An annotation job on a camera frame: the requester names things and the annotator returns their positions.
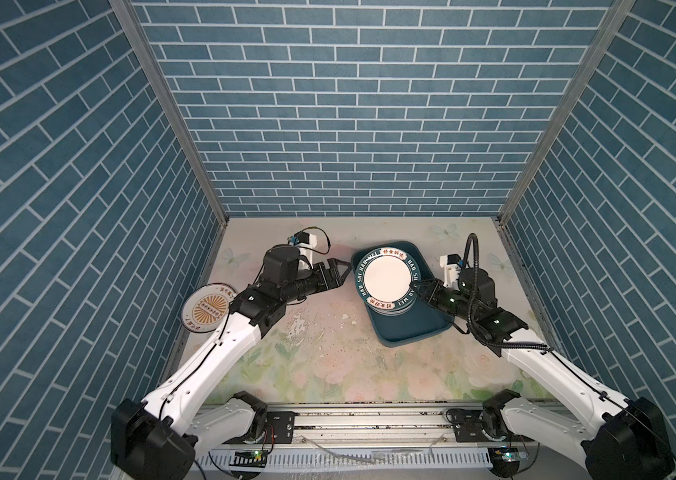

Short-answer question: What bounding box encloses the teal plastic bin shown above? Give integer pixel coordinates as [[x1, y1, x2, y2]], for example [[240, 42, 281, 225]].
[[351, 241, 453, 347]]

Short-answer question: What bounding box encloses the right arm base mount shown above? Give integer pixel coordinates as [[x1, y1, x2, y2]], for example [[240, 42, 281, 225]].
[[444, 408, 532, 444]]

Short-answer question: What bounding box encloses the green rim plate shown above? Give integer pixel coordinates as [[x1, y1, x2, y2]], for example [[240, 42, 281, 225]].
[[355, 246, 421, 302]]

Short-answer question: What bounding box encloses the orange sunburst plate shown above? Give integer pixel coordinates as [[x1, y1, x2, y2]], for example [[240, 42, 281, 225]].
[[181, 283, 237, 334]]

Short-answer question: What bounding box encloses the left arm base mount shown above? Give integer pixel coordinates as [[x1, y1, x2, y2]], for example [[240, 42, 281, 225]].
[[264, 411, 296, 446]]

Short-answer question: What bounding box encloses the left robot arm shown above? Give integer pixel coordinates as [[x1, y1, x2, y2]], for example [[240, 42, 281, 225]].
[[110, 245, 352, 479]]

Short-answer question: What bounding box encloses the black corrugated cable right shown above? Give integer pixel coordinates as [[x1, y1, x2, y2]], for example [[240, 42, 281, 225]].
[[463, 232, 549, 352]]

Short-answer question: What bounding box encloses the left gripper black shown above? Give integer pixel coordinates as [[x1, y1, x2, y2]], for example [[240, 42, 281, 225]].
[[280, 258, 353, 305]]

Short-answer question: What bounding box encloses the white clover plate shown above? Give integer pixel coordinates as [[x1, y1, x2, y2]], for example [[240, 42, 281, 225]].
[[366, 297, 416, 317]]

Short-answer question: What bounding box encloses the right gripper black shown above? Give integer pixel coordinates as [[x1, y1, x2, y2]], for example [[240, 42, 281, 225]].
[[410, 278, 478, 325]]

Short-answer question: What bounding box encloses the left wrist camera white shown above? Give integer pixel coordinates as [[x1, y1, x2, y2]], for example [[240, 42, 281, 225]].
[[288, 230, 319, 270]]

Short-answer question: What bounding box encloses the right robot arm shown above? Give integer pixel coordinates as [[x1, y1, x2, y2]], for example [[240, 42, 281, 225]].
[[411, 268, 676, 479]]

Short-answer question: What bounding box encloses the aluminium rail frame front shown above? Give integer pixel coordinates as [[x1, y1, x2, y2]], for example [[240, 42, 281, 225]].
[[109, 401, 639, 480]]

